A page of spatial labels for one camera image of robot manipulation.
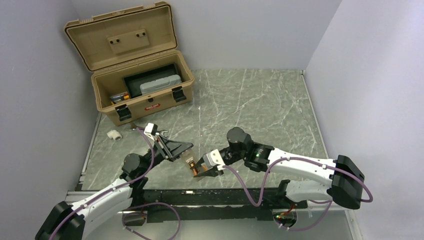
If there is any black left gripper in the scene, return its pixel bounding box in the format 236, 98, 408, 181
139, 134, 194, 175

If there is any orange AAA battery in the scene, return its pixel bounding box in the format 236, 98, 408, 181
189, 161, 198, 176

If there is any white remote control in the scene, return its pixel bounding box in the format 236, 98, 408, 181
180, 148, 201, 177

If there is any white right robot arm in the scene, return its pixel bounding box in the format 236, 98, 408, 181
189, 127, 368, 210

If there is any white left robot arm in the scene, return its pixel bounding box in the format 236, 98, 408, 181
35, 135, 193, 240

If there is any pack of batteries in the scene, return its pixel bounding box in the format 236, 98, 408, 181
109, 92, 131, 105

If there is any silver open-end wrench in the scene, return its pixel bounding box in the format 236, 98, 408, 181
128, 122, 169, 137

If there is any white plastic pipe fitting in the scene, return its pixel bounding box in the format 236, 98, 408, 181
106, 130, 122, 141

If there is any grey plastic case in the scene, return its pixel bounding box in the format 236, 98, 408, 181
139, 74, 182, 95

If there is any black tray in toolbox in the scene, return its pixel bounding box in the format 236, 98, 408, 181
123, 63, 183, 98

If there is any tan plastic toolbox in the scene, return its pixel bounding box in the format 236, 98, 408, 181
64, 1, 195, 126

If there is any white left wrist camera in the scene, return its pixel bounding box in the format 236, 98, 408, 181
143, 122, 158, 139

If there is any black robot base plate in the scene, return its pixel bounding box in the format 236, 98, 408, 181
127, 187, 308, 226

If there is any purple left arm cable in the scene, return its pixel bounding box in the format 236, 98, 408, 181
48, 127, 181, 240

